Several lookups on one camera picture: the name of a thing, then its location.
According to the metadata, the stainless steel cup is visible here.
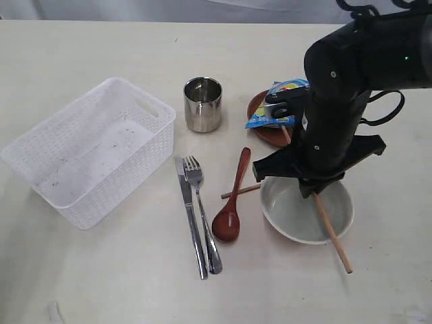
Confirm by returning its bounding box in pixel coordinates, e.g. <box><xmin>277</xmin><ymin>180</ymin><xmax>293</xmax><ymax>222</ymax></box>
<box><xmin>183</xmin><ymin>76</ymin><xmax>223</xmax><ymax>133</ymax></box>

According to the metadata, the brown round plate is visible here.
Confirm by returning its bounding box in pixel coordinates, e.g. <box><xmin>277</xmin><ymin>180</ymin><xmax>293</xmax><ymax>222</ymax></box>
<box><xmin>247</xmin><ymin>90</ymin><xmax>288</xmax><ymax>149</ymax></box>

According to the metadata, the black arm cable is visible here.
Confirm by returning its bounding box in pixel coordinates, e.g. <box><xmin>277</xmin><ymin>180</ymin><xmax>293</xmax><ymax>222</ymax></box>
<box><xmin>360</xmin><ymin>89</ymin><xmax>406</xmax><ymax>126</ymax></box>

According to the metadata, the pale green ceramic bowl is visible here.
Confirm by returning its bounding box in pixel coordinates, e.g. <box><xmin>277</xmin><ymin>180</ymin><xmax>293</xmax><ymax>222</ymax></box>
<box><xmin>260</xmin><ymin>177</ymin><xmax>354</xmax><ymax>245</ymax></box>

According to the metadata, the grey backdrop curtain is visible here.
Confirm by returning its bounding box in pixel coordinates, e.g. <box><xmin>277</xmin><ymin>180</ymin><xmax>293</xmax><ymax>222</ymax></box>
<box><xmin>1</xmin><ymin>0</ymin><xmax>351</xmax><ymax>24</ymax></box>

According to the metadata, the blue chips bag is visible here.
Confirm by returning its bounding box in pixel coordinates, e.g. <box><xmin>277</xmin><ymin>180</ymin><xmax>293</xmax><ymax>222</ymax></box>
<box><xmin>245</xmin><ymin>78</ymin><xmax>309</xmax><ymax>129</ymax></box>

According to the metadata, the steel table knife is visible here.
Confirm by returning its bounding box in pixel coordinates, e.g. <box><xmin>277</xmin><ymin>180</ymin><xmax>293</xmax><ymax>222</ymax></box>
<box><xmin>174</xmin><ymin>156</ymin><xmax>208</xmax><ymax>279</ymax></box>

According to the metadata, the steel fork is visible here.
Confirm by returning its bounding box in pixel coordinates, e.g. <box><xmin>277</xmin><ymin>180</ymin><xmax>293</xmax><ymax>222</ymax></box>
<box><xmin>183</xmin><ymin>155</ymin><xmax>223</xmax><ymax>275</ymax></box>

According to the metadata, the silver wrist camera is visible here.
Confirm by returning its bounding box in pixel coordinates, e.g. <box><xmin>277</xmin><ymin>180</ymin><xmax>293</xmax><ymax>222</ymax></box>
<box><xmin>265</xmin><ymin>86</ymin><xmax>309</xmax><ymax>119</ymax></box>

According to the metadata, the brown wooden spoon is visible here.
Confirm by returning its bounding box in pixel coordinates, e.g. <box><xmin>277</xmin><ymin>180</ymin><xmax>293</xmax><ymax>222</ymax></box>
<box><xmin>212</xmin><ymin>147</ymin><xmax>251</xmax><ymax>243</ymax></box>

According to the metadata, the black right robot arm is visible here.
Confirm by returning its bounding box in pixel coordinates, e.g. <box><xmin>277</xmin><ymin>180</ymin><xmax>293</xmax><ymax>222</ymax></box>
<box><xmin>252</xmin><ymin>1</ymin><xmax>431</xmax><ymax>197</ymax></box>

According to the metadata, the white plastic woven basket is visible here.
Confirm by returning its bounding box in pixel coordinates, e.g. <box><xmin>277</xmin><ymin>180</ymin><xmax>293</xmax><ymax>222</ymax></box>
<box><xmin>1</xmin><ymin>77</ymin><xmax>176</xmax><ymax>230</ymax></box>

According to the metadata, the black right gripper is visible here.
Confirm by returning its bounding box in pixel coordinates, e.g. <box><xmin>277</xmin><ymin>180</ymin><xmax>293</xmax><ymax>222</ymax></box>
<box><xmin>252</xmin><ymin>135</ymin><xmax>386</xmax><ymax>198</ymax></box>

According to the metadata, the wooden chopstick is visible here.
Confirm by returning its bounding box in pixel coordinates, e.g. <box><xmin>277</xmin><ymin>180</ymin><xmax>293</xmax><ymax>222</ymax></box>
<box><xmin>221</xmin><ymin>184</ymin><xmax>261</xmax><ymax>199</ymax></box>
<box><xmin>281</xmin><ymin>125</ymin><xmax>354</xmax><ymax>274</ymax></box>

